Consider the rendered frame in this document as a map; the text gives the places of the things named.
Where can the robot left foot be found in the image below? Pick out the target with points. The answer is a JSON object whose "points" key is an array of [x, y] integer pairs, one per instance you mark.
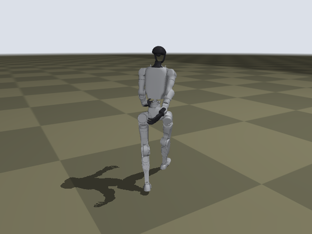
{"points": [[147, 187]]}

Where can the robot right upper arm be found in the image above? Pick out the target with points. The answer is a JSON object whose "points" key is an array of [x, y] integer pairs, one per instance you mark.
{"points": [[170, 81]]}

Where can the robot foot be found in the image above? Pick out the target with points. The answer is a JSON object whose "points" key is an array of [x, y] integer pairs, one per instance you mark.
{"points": [[164, 166], [147, 187]]}

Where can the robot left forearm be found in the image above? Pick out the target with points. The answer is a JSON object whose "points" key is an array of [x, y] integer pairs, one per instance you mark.
{"points": [[143, 100]]}

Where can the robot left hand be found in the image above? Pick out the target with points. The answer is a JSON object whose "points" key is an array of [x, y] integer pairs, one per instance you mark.
{"points": [[148, 102]]}

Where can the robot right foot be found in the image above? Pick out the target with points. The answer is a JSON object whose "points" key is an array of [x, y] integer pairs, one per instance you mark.
{"points": [[164, 166]]}

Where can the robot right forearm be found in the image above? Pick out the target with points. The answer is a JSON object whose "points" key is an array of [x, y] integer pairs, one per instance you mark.
{"points": [[167, 100]]}

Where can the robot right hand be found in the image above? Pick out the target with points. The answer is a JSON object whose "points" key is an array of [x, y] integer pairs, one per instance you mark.
{"points": [[158, 116]]}

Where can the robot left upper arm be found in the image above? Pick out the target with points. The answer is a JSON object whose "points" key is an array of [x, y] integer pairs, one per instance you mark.
{"points": [[141, 82]]}

